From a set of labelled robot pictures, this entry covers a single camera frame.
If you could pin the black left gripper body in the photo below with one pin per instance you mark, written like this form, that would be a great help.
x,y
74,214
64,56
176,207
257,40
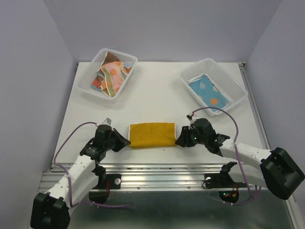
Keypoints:
x,y
113,143

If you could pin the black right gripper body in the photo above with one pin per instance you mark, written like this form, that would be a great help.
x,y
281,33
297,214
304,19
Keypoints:
x,y
196,139

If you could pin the mustard yellow towel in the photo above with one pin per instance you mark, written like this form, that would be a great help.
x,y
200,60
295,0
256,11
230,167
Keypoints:
x,y
150,135

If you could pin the blue polka dot towel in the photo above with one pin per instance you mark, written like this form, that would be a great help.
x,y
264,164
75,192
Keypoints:
x,y
208,92

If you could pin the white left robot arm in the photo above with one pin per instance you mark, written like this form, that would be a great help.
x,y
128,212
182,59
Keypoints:
x,y
53,209

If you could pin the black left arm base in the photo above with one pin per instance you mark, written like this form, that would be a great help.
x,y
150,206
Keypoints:
x,y
106,182

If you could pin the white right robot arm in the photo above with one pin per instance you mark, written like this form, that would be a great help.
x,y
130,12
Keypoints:
x,y
274,169

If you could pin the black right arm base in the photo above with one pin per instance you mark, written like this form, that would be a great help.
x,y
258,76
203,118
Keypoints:
x,y
223,180

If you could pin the white basket holding towels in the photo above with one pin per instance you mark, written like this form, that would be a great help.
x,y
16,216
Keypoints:
x,y
89,74

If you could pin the empty white plastic basket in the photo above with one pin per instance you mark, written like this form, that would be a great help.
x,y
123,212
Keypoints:
x,y
225,83

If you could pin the orange peach patterned towel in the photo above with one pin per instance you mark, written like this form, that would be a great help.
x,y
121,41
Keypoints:
x,y
111,75

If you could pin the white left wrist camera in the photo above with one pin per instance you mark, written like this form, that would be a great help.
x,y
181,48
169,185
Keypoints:
x,y
106,121

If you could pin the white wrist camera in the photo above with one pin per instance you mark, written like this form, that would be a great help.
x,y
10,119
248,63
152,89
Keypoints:
x,y
106,121
192,117

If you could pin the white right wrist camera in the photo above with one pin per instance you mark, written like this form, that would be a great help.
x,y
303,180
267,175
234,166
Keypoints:
x,y
192,117

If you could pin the aluminium mounting rail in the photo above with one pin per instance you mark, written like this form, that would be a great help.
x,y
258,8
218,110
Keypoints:
x,y
162,177

